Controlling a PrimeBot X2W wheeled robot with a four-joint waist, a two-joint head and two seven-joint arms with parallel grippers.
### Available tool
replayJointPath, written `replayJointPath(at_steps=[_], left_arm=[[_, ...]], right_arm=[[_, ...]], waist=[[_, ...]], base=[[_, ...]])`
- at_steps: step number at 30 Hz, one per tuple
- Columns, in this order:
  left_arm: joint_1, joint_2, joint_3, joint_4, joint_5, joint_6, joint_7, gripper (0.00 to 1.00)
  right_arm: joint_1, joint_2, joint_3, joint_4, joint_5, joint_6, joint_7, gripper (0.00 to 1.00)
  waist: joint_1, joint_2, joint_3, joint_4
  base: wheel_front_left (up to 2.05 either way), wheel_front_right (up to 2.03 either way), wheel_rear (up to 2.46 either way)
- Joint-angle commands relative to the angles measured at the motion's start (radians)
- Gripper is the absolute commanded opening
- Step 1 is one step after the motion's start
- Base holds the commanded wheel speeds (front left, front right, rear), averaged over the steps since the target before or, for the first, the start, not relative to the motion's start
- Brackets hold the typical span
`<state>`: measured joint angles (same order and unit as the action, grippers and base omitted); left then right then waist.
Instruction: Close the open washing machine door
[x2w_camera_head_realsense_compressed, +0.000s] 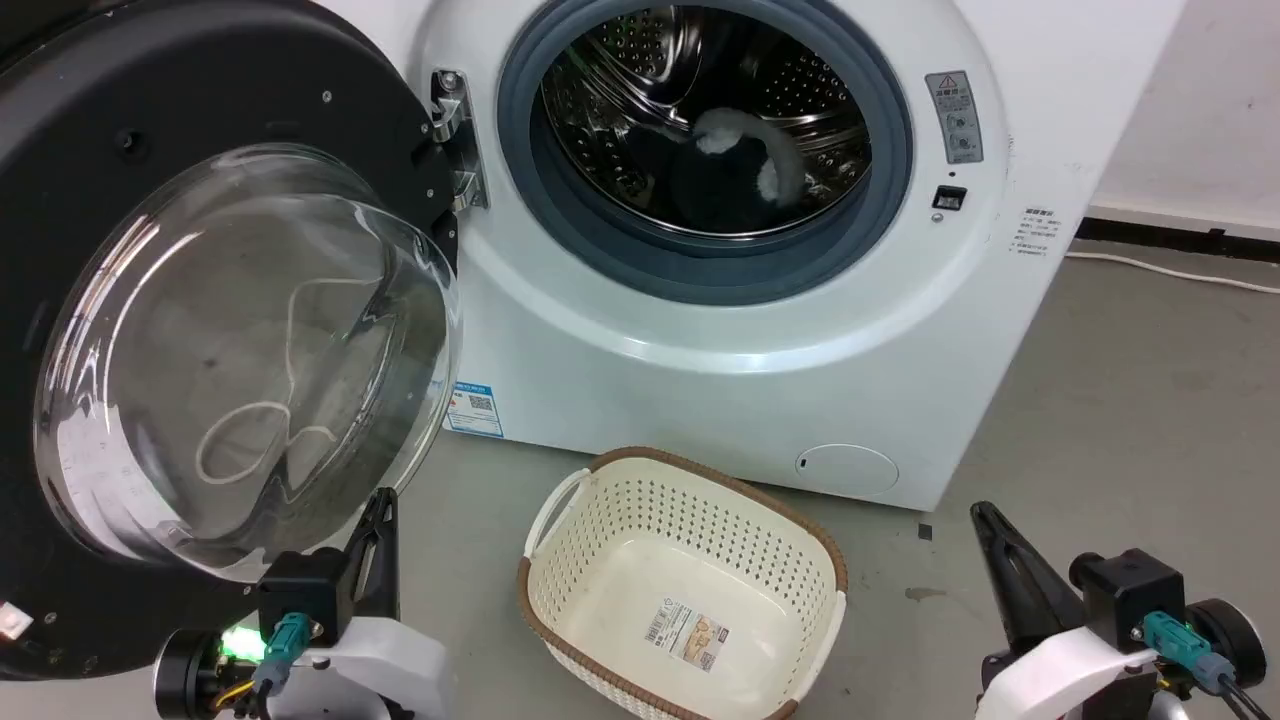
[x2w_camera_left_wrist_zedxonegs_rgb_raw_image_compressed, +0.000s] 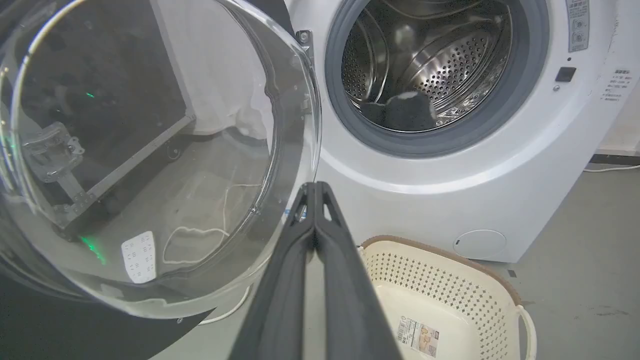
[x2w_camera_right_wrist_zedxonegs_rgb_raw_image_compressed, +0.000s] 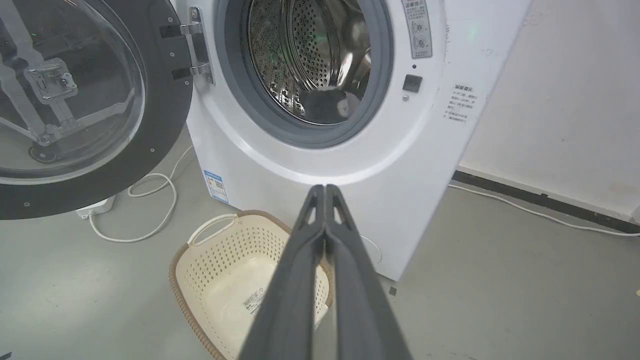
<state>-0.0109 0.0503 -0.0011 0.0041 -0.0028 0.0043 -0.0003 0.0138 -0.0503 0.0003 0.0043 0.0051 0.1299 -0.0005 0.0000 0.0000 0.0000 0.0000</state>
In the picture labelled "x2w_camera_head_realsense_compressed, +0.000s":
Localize dark garment with white trim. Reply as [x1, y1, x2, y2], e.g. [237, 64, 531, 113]
[624, 107, 812, 234]

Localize teal plug gripper cable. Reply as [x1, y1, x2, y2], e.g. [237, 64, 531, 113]
[248, 611, 315, 703]
[1142, 611, 1280, 720]

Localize black baseboard strip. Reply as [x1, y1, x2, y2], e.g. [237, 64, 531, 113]
[1074, 214, 1280, 267]

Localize grey warning sticker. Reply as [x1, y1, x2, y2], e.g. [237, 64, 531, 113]
[924, 70, 985, 167]

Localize white looped cable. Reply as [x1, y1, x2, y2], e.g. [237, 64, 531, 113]
[194, 278, 403, 488]

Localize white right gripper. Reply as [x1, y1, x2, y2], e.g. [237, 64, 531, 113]
[970, 501, 1269, 720]

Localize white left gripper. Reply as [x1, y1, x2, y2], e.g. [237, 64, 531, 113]
[153, 487, 453, 720]

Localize small printed text label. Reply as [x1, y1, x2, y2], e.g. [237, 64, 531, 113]
[1009, 205, 1052, 257]

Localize teal plug right gripper cable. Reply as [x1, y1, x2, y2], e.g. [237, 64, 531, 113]
[1142, 611, 1280, 720]

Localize cream laundry basket brown rim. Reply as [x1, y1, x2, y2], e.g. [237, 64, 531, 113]
[516, 446, 850, 720]

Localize metal door hinge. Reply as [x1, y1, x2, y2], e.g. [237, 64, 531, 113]
[429, 68, 492, 214]

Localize stainless steel perforated drum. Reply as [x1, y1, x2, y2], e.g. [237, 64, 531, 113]
[540, 4, 874, 240]

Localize printed product label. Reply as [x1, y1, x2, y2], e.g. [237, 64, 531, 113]
[644, 599, 732, 674]

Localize blue and white QR sticker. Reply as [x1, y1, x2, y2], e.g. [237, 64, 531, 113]
[444, 379, 505, 440]

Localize black round glass washer door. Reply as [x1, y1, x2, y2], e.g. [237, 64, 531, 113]
[0, 0, 467, 682]

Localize teal plug left gripper cable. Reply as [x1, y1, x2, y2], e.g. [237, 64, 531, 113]
[248, 611, 315, 703]

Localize oval white filter cover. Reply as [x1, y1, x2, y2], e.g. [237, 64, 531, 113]
[794, 443, 902, 497]

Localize white front-load washing machine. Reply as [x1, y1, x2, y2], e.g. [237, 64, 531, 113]
[300, 0, 1191, 513]

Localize thin white floor cable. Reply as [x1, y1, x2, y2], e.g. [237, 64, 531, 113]
[1062, 250, 1280, 297]

